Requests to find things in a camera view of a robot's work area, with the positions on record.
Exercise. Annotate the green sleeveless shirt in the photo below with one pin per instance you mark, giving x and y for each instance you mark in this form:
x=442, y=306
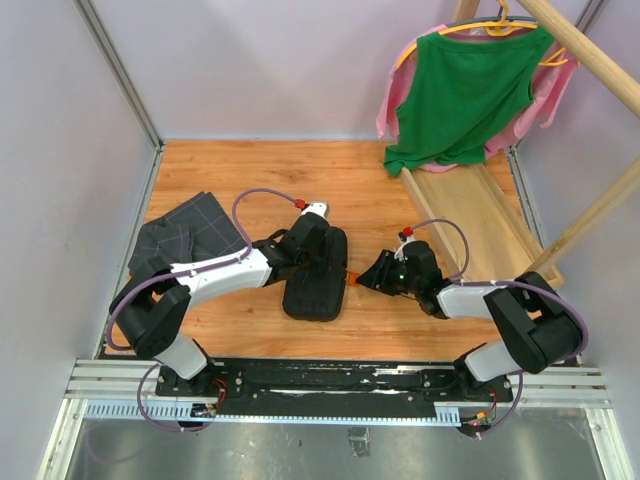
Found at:
x=463, y=93

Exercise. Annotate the wooden rack frame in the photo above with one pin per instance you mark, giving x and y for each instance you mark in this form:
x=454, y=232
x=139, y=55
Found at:
x=584, y=174

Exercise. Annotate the grey checked cloth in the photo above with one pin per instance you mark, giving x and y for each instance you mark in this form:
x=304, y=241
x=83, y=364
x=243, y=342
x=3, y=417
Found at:
x=198, y=229

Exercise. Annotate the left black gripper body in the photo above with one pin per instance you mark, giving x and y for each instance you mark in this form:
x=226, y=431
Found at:
x=301, y=261

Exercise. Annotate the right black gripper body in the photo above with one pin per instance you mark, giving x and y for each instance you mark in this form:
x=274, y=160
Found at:
x=412, y=284

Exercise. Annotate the black plastic tool case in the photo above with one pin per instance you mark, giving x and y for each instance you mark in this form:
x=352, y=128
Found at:
x=316, y=292

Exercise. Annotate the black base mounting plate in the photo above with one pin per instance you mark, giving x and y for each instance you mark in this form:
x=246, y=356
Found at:
x=327, y=389

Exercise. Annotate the aluminium frame rail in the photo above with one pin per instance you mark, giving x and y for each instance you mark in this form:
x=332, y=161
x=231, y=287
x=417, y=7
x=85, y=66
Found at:
x=107, y=47

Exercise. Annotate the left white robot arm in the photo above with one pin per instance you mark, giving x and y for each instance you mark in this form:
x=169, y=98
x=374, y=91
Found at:
x=150, y=309

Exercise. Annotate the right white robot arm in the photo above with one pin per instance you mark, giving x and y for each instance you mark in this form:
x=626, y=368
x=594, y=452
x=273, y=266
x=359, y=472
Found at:
x=536, y=327

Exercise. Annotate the wooden tray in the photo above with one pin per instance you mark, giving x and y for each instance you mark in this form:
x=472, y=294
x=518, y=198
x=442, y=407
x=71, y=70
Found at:
x=500, y=244

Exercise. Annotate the yellow clothes hanger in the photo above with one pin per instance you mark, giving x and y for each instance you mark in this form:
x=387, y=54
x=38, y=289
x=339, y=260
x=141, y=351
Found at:
x=503, y=26

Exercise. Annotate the pink shirt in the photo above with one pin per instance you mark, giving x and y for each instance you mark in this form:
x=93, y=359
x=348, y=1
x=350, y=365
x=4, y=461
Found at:
x=548, y=85

